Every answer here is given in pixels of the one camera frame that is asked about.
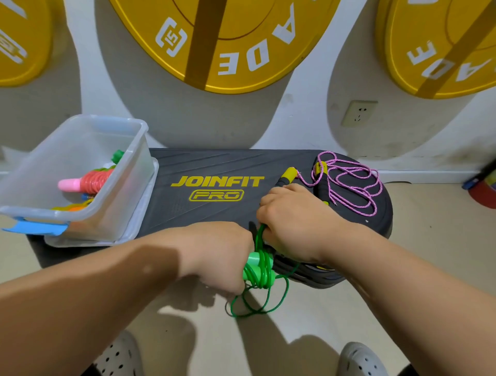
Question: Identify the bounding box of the black aerobic step platform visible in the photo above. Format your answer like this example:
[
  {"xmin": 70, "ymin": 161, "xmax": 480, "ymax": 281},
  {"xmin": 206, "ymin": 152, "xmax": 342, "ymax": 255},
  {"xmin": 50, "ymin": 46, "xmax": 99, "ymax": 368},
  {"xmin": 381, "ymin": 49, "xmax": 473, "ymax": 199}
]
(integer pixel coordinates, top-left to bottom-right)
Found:
[{"xmin": 27, "ymin": 149, "xmax": 394, "ymax": 290}]

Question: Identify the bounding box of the person's left forearm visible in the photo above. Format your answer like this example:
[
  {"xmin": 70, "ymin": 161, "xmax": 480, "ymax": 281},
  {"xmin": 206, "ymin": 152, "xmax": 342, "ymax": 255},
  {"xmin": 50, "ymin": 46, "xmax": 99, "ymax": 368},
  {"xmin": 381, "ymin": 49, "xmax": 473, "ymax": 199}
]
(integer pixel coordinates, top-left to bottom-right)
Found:
[{"xmin": 0, "ymin": 232, "xmax": 191, "ymax": 376}]

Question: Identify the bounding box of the person's right forearm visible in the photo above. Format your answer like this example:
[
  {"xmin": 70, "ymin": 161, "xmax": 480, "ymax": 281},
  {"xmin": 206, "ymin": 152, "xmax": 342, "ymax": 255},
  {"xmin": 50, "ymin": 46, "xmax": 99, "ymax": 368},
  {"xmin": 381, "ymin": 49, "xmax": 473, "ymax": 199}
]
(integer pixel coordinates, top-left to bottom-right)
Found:
[{"xmin": 333, "ymin": 225, "xmax": 496, "ymax": 376}]

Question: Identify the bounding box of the dark green jump rope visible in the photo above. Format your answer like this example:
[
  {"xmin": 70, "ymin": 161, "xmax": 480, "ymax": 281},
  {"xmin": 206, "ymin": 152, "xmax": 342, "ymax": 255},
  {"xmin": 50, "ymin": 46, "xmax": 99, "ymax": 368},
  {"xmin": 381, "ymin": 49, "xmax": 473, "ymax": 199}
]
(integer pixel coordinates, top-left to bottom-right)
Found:
[{"xmin": 225, "ymin": 225, "xmax": 300, "ymax": 319}]

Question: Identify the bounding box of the translucent plastic lid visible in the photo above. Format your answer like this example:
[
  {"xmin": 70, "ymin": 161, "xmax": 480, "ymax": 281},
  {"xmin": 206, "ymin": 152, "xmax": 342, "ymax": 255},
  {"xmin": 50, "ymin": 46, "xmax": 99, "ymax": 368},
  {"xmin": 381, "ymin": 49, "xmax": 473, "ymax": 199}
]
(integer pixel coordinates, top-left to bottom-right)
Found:
[{"xmin": 44, "ymin": 157, "xmax": 160, "ymax": 249}]

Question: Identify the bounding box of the red fire extinguisher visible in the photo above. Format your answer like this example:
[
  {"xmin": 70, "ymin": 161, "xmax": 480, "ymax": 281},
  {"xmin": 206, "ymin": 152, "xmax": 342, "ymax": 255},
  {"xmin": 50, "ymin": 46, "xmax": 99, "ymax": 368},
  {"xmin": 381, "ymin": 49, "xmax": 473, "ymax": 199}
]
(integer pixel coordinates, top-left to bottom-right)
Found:
[{"xmin": 462, "ymin": 159, "xmax": 496, "ymax": 209}]

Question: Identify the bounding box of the pink handled jump rope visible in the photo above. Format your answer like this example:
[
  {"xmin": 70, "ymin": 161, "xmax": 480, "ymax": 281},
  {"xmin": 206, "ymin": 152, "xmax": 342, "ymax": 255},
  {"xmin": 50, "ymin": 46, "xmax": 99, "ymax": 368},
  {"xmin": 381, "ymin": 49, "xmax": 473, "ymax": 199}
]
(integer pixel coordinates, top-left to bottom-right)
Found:
[{"xmin": 57, "ymin": 166, "xmax": 117, "ymax": 197}]

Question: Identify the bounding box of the person's right hand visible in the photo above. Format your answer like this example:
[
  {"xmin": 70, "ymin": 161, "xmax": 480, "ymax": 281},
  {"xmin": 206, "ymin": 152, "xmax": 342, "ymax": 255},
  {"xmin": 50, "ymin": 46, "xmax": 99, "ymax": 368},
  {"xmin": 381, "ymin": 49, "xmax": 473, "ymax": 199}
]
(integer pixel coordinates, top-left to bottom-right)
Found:
[{"xmin": 256, "ymin": 183, "xmax": 351, "ymax": 266}]

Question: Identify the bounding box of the large yellow weight plate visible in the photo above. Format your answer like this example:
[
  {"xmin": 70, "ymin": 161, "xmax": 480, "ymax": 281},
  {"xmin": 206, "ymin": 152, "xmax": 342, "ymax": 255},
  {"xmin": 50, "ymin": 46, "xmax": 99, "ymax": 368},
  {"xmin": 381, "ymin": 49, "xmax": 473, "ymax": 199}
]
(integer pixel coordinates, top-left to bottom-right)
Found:
[{"xmin": 108, "ymin": 0, "xmax": 342, "ymax": 96}]

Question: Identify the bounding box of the person's left grey shoe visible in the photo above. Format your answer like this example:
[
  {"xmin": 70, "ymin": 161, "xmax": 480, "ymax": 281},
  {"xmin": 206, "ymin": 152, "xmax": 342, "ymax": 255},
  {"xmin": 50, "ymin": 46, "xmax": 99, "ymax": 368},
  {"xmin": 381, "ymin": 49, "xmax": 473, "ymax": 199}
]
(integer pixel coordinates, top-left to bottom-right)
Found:
[{"xmin": 91, "ymin": 329, "xmax": 146, "ymax": 376}]

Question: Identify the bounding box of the orange handled yellow jump rope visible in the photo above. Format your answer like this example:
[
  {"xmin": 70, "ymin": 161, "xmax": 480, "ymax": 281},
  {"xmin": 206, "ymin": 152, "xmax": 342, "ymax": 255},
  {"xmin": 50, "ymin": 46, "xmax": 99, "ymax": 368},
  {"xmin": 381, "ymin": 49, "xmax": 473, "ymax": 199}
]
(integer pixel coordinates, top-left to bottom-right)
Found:
[{"xmin": 53, "ymin": 200, "xmax": 94, "ymax": 213}]

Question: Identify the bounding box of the person's left hand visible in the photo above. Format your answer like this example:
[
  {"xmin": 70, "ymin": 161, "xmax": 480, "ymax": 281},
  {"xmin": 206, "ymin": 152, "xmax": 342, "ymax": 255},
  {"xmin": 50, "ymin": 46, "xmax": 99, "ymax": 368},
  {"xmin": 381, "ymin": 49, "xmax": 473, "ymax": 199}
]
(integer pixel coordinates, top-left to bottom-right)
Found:
[{"xmin": 178, "ymin": 221, "xmax": 257, "ymax": 297}]

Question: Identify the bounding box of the purple rope with foam handles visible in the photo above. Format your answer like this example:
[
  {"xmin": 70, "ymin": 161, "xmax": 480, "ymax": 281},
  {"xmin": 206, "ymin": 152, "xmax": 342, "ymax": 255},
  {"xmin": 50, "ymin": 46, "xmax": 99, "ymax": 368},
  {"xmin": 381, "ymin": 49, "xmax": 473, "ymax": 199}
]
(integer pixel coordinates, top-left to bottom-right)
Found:
[{"xmin": 277, "ymin": 151, "xmax": 384, "ymax": 218}]

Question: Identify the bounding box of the blue plastic piece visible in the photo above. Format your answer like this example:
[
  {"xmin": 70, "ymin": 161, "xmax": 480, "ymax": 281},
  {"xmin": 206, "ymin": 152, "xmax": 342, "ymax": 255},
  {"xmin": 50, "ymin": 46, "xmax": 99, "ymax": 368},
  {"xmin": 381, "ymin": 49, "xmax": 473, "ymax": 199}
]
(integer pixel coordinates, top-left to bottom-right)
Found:
[{"xmin": 2, "ymin": 218, "xmax": 68, "ymax": 237}]

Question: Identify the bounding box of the clear plastic storage bin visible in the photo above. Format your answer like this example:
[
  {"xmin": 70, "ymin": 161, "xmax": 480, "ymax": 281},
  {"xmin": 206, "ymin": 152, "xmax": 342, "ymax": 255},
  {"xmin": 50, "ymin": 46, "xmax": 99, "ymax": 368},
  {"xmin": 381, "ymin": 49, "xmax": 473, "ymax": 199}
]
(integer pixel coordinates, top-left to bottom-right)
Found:
[{"xmin": 0, "ymin": 115, "xmax": 150, "ymax": 241}]

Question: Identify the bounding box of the white wall socket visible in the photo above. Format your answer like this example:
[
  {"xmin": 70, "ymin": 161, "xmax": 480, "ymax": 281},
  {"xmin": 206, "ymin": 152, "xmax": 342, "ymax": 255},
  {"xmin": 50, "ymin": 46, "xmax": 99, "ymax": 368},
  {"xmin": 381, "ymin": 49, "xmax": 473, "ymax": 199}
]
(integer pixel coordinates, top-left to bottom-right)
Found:
[{"xmin": 341, "ymin": 99, "xmax": 379, "ymax": 127}]

